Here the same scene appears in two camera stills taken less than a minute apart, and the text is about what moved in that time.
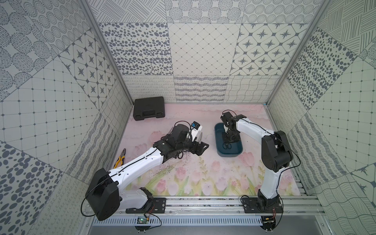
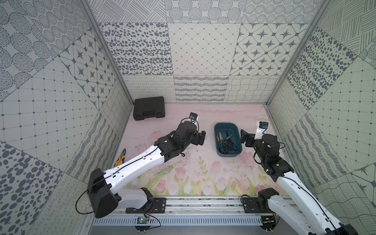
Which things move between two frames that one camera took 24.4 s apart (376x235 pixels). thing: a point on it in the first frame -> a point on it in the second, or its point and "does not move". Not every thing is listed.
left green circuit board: x=142 y=220 does not move
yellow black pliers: x=120 y=160 does not move
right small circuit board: x=269 y=223 does not move
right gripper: x=225 y=139 -> x=250 y=138
